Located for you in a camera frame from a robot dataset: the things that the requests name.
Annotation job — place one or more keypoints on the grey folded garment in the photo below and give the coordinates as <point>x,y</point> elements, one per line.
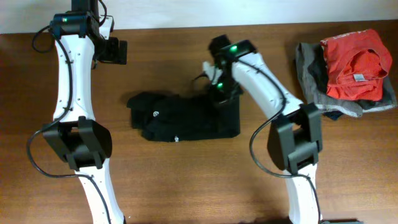
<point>313,79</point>

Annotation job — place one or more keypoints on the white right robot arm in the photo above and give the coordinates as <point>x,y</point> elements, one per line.
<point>295,136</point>

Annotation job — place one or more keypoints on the red folded shirt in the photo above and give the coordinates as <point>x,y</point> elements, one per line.
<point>357,64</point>

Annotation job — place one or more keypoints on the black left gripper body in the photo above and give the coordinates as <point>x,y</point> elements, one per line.
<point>107,51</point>

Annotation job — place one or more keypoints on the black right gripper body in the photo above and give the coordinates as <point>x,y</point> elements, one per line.
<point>225,89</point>

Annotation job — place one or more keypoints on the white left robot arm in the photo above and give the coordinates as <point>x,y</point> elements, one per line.
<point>82,39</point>

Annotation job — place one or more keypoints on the black polo shirt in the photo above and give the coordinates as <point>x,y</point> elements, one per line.
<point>172,118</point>

